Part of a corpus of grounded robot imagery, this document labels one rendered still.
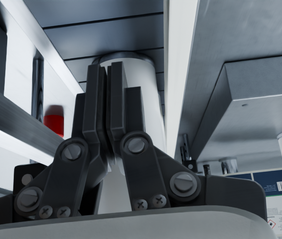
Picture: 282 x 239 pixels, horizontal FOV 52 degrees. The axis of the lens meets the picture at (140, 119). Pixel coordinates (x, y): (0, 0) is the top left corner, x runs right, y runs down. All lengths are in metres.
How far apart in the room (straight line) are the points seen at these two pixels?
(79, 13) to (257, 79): 0.24
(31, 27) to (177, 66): 0.09
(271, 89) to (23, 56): 0.27
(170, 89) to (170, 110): 0.04
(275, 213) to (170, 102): 0.56
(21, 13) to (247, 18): 0.20
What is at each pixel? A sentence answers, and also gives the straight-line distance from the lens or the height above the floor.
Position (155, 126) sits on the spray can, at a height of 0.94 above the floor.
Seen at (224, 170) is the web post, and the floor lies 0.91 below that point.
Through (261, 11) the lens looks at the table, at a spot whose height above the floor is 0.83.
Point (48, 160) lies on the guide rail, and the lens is 0.16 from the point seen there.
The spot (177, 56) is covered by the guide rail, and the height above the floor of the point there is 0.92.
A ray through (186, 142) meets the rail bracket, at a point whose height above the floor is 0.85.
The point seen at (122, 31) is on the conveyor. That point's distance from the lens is 0.19.
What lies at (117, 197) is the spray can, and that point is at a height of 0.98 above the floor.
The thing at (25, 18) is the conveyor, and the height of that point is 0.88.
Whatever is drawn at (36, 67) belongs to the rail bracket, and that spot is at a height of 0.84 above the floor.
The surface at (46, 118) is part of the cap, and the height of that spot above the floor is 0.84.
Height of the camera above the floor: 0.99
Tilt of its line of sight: 18 degrees down
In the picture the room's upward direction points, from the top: 174 degrees clockwise
